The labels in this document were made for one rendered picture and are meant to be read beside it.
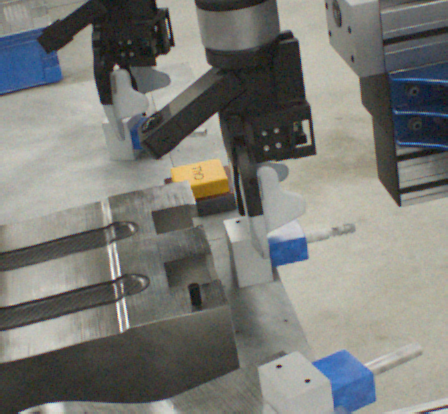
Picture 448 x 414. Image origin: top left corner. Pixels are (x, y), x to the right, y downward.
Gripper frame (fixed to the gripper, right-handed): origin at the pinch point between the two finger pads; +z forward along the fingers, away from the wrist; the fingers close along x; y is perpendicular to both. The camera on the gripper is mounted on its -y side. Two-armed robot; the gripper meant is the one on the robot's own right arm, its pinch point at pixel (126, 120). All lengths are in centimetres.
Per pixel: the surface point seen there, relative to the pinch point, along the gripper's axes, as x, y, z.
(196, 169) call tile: -12.7, 13.9, 0.9
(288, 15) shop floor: 293, -67, 85
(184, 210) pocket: -31.2, 19.8, -3.8
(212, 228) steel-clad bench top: -20.1, 17.7, 4.6
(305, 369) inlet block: -56, 38, -4
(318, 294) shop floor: 90, -6, 85
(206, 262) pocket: -40.6, 25.3, -3.6
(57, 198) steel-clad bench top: -13.2, -5.0, 4.6
